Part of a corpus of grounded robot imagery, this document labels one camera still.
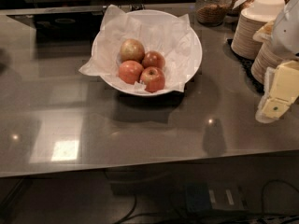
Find glass jar with cereal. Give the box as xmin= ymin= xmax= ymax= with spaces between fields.
xmin=195 ymin=0 xmax=232 ymax=26

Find black mat under plates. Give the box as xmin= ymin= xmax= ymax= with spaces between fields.
xmin=226 ymin=38 xmax=264 ymax=95

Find black induction cooktop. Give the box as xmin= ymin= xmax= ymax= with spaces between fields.
xmin=9 ymin=12 xmax=104 ymax=44

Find white paper liner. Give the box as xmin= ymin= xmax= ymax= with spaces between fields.
xmin=78 ymin=4 xmax=197 ymax=95

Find red apple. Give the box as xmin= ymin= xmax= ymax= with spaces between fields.
xmin=140 ymin=66 xmax=165 ymax=93
xmin=119 ymin=61 xmax=144 ymax=85
xmin=142 ymin=50 xmax=165 ymax=69

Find white bowl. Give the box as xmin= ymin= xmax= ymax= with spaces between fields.
xmin=91 ymin=9 xmax=204 ymax=97

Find dark box under table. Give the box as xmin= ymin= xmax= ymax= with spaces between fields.
xmin=184 ymin=182 xmax=248 ymax=214

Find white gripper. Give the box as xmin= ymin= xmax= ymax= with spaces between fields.
xmin=253 ymin=0 xmax=299 ymax=123

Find black cable on floor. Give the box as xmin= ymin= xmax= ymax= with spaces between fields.
xmin=102 ymin=170 xmax=299 ymax=224

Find yellow-green apple back left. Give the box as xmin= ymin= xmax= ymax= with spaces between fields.
xmin=120 ymin=39 xmax=145 ymax=63

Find stack white paper bowls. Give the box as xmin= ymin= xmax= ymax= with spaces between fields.
xmin=241 ymin=0 xmax=285 ymax=22

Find back stack paper plates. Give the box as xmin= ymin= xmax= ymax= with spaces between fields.
xmin=231 ymin=7 xmax=274 ymax=60

